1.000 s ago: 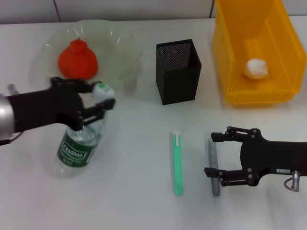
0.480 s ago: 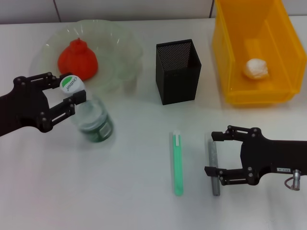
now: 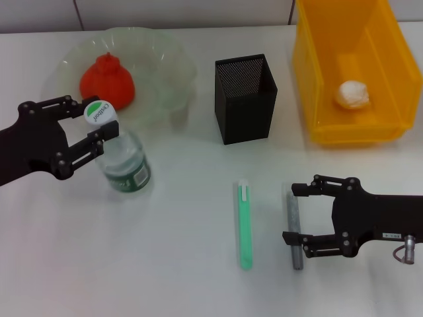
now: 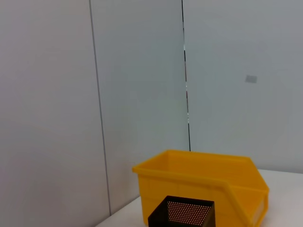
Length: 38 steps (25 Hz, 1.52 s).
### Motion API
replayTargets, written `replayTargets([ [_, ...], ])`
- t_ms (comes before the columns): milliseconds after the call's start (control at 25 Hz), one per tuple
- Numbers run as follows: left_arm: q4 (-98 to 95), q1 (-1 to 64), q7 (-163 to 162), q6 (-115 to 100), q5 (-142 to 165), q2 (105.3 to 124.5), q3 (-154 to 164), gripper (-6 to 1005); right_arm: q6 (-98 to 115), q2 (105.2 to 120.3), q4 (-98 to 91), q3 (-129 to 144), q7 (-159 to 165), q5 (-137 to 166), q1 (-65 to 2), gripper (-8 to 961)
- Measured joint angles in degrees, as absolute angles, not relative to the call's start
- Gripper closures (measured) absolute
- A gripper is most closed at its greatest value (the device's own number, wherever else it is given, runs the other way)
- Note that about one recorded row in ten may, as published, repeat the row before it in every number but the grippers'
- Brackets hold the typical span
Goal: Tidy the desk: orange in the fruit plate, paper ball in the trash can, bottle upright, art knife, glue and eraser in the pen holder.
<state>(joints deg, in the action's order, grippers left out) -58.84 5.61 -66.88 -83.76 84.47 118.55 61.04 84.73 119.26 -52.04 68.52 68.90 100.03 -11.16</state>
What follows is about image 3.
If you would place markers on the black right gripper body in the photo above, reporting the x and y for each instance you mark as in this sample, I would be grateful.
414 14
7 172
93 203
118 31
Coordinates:
380 216

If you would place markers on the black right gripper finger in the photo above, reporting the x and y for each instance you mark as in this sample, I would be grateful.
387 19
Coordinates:
330 186
324 244

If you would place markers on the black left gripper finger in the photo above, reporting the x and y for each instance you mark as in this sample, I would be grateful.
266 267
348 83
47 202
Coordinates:
96 142
66 107

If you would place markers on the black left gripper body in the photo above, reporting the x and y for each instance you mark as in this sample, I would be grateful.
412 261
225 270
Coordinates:
33 145

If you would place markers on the clear green-label water bottle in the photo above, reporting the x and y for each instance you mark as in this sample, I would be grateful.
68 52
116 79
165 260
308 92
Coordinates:
129 165

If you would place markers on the grey marker pen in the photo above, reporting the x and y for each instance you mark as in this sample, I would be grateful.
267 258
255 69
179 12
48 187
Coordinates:
294 214

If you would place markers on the red-orange toy orange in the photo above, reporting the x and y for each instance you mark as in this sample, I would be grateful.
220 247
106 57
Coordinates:
107 82

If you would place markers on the green pen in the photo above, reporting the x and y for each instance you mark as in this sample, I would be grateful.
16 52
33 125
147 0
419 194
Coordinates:
244 231

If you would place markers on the white paper ball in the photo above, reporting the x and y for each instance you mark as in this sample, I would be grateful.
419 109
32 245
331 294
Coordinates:
352 95

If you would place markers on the pale green glass fruit plate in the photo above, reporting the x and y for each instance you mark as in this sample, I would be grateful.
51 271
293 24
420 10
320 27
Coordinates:
158 76

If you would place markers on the black mesh pen holder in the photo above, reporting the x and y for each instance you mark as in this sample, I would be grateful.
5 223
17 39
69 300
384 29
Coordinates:
244 109

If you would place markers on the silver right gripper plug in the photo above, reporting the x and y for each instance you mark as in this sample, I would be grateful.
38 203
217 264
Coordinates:
410 249

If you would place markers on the yellow plastic bin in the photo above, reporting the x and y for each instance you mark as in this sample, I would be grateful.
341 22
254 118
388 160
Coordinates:
363 49

